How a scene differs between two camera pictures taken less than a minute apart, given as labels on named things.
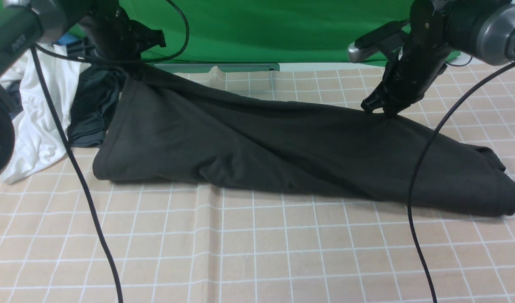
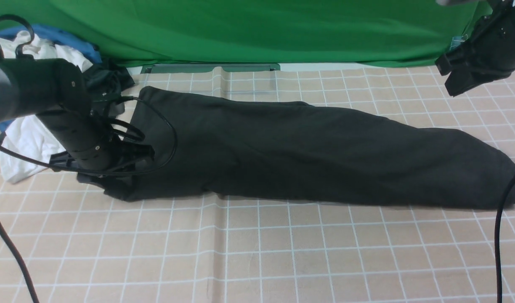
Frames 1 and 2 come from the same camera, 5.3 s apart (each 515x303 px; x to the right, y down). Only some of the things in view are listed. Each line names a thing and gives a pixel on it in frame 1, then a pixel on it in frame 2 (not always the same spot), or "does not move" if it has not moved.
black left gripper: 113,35 to 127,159
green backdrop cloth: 260,34 does not move
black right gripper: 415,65 to 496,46
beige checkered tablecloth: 177,244 does not move
